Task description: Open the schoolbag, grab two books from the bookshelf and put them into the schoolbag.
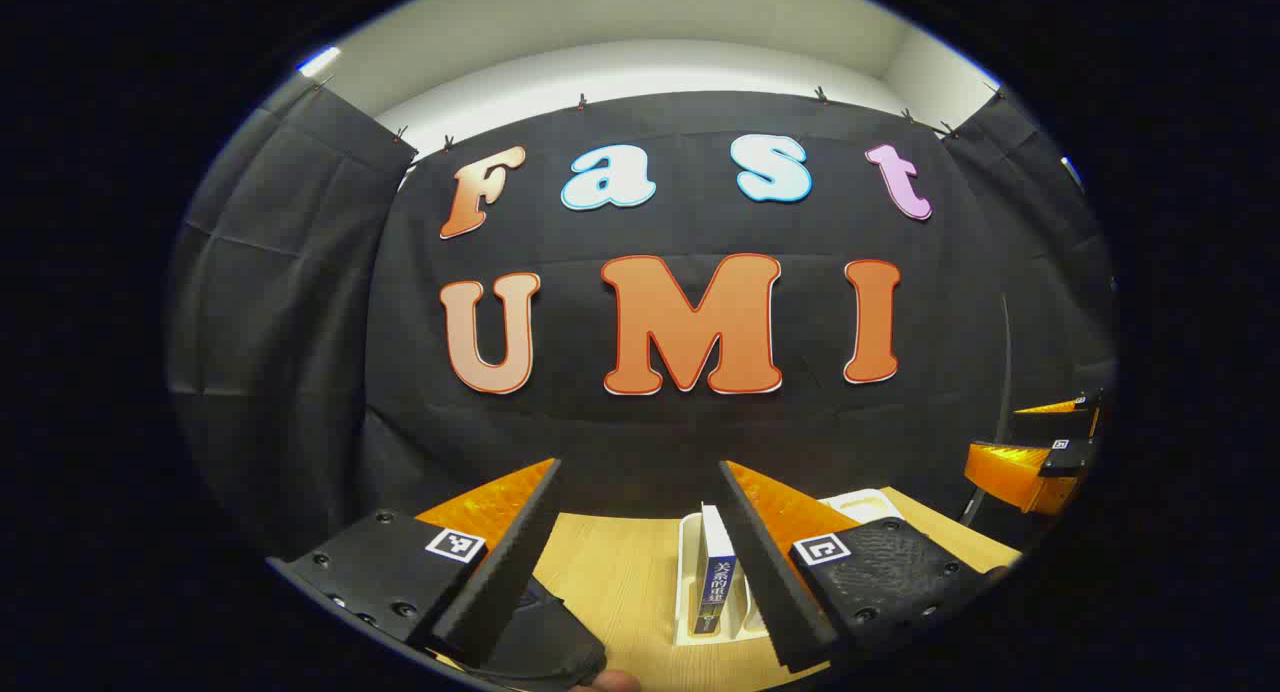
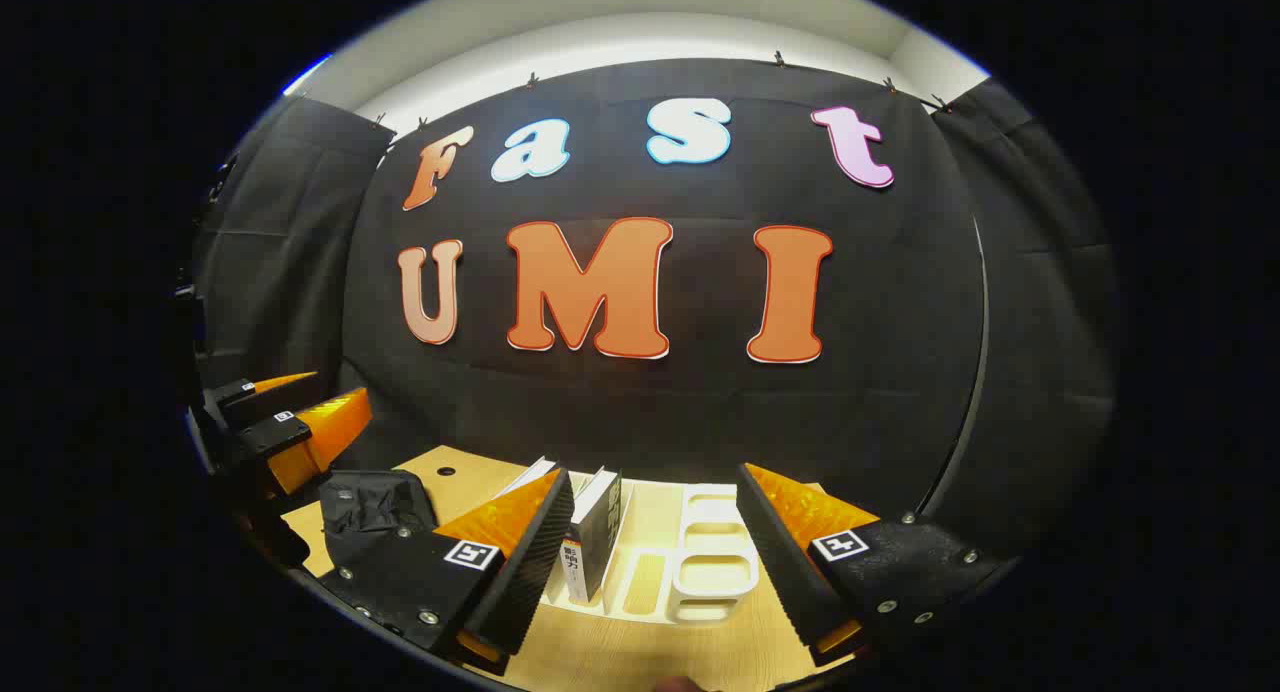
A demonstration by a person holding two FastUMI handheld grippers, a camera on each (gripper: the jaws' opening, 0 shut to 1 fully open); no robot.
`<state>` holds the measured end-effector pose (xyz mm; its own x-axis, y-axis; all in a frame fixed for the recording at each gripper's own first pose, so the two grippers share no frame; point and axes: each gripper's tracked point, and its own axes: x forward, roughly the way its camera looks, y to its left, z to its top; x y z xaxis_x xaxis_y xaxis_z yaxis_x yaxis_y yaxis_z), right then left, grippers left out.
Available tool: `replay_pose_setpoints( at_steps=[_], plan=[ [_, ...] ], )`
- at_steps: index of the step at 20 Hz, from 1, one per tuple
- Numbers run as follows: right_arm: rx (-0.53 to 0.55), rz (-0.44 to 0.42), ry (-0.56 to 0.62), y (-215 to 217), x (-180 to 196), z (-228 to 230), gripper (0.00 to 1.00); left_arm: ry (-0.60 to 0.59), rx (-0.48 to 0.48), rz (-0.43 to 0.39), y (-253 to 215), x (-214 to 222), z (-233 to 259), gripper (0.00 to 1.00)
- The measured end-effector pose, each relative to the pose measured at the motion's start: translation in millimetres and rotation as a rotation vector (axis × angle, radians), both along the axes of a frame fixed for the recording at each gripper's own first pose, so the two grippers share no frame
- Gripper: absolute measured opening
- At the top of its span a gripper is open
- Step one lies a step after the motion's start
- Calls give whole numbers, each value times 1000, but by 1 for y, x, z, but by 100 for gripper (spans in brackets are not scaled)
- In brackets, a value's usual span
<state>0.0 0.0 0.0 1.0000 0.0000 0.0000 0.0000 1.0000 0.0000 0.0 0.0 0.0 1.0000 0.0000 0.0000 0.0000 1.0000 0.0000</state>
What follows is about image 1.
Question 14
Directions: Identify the black schoolbag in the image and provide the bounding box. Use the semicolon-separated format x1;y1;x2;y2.
440;575;608;691

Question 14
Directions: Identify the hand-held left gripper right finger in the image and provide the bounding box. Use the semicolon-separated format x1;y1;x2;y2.
718;460;1011;673

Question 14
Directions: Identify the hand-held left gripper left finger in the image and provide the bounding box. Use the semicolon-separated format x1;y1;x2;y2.
268;459;563;670

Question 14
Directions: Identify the white bookshelf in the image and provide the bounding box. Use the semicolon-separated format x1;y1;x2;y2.
675;488;906;648

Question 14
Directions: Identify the blue cover book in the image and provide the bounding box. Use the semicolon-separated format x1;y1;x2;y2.
693;504;738;636

